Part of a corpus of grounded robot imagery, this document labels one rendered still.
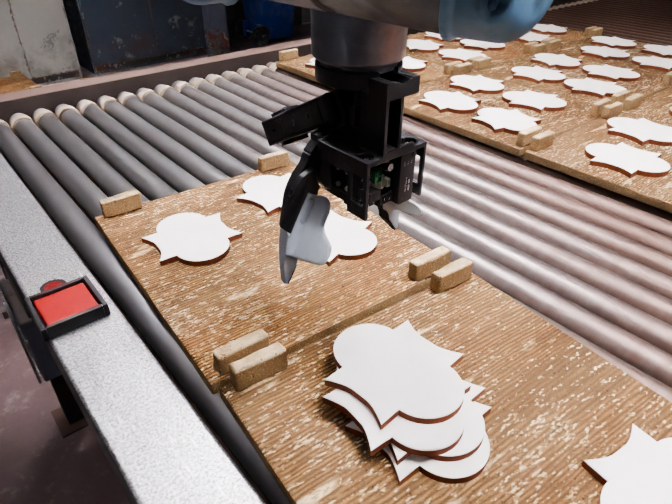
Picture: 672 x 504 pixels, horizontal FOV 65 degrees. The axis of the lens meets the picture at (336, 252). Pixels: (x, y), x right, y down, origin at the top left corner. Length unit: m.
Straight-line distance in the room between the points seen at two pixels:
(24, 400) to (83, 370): 1.38
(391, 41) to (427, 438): 0.32
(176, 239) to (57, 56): 4.55
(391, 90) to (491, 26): 0.19
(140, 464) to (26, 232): 0.49
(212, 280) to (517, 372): 0.37
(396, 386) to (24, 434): 1.54
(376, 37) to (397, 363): 0.29
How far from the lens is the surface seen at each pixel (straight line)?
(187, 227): 0.79
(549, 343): 0.63
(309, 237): 0.48
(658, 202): 1.00
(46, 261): 0.84
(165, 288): 0.69
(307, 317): 0.62
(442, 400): 0.50
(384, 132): 0.42
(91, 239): 0.86
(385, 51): 0.42
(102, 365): 0.64
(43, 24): 5.20
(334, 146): 0.45
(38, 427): 1.92
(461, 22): 0.24
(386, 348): 0.53
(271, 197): 0.85
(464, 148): 1.11
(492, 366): 0.58
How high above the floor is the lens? 1.34
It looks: 34 degrees down
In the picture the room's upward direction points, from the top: straight up
